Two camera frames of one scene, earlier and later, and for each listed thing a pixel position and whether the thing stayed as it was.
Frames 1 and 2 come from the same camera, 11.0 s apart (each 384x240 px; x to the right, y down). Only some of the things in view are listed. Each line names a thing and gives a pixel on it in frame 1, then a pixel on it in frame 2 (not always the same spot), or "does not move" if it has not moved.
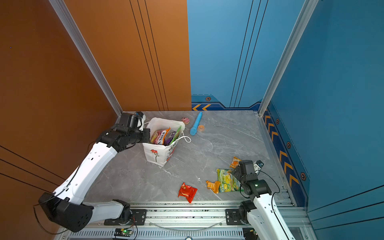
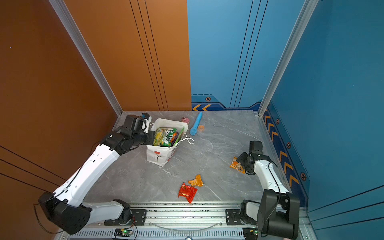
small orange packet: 235,162 does not move
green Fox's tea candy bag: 228,182 to 165,136
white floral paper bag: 165,134 does not move
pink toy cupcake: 185,120 does not move
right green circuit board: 250,233 does not move
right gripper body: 238,174 to 243,158
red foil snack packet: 187,191 does not move
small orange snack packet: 214,186 to 197,181
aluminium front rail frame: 192,221 does not move
